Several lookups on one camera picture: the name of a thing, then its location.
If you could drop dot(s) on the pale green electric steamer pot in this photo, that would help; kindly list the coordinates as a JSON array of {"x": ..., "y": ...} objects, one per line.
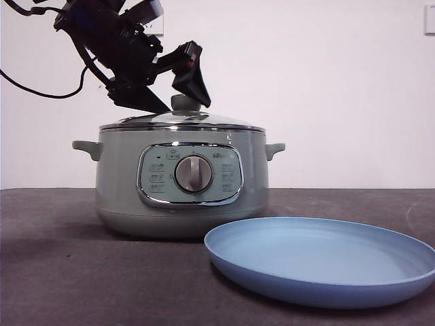
[{"x": 119, "y": 176}]

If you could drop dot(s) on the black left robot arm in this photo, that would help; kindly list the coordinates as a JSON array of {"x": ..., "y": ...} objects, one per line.
[{"x": 112, "y": 40}]

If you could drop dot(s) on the white wall plate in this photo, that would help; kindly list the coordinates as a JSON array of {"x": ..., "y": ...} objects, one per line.
[{"x": 430, "y": 20}]

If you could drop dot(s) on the glass lid with green knob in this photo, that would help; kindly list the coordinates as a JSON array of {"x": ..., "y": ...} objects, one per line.
[{"x": 204, "y": 119}]

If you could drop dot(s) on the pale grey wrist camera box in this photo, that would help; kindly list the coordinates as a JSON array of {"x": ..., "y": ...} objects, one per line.
[{"x": 151, "y": 8}]

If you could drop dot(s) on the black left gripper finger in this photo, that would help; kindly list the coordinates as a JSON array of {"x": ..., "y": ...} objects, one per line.
[
  {"x": 139, "y": 96},
  {"x": 192, "y": 81}
]

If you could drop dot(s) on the blue round plate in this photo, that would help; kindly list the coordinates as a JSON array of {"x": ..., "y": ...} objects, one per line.
[{"x": 306, "y": 258}]

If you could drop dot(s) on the white wall power socket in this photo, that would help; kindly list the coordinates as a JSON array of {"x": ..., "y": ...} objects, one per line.
[{"x": 159, "y": 30}]

